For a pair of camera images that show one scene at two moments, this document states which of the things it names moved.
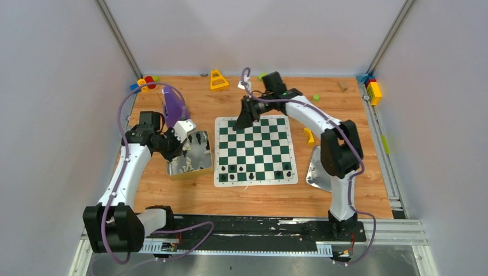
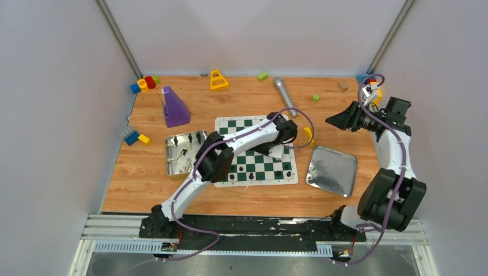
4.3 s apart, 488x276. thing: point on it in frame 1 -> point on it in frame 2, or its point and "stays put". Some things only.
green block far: x=260 y=76 stays put
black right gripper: x=248 y=114 -> x=349 y=118
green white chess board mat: x=259 y=155 stays put
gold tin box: x=197 y=160 stays put
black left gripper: x=174 y=148 -> x=263 y=148
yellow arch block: x=308 y=131 stays put
